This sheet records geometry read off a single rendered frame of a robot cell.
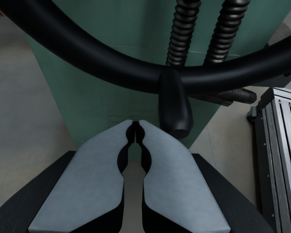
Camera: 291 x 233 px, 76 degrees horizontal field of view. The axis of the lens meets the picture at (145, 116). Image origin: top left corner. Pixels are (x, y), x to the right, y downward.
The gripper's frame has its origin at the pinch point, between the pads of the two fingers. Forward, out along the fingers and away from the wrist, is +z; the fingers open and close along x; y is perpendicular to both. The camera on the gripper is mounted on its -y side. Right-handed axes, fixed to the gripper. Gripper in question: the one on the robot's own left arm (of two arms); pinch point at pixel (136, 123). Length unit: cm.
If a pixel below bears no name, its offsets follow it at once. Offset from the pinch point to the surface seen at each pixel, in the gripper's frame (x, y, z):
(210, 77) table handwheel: 6.6, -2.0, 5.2
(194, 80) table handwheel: 5.1, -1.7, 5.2
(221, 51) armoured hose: 9.4, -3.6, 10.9
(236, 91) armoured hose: 15.8, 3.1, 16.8
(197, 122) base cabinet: 19.0, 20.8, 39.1
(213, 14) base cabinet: 12.0, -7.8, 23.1
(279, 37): 27.8, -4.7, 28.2
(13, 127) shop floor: -56, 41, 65
